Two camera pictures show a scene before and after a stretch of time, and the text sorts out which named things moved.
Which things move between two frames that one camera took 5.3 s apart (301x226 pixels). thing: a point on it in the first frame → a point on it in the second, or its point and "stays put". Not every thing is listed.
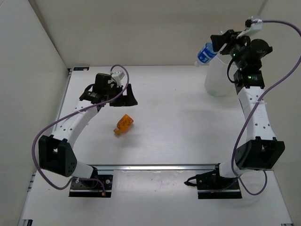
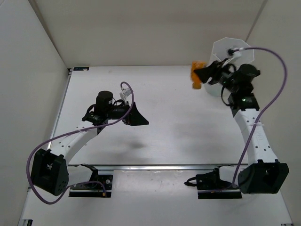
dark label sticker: (81, 68) stays put
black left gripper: (125, 100) → (134, 118)
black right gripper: (228, 38) → (216, 68)
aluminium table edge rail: (156, 167) stays put
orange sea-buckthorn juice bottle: (123, 125) → (196, 80)
